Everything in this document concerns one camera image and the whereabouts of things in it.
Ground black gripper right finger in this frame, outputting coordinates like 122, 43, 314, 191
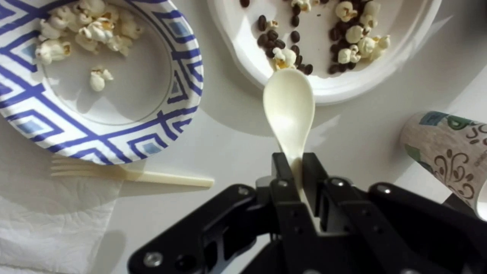
302, 151, 487, 274

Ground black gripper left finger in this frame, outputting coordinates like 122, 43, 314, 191
127, 151, 333, 274

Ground white plastic spoon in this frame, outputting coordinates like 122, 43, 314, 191
263, 67, 323, 230

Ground blue patterned bowl with popcorn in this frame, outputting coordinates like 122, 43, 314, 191
0, 0, 206, 166

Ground popcorn pieces in bowl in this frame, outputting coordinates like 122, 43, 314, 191
34, 0, 145, 95

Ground patterned paper cup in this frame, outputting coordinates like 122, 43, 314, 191
399, 111, 487, 223

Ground white plastic fork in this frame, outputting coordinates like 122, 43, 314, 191
49, 154, 217, 191

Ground white round plate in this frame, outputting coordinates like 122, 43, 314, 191
206, 0, 445, 107

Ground popcorn and coffee bean mix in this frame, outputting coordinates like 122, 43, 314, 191
240, 0, 393, 76

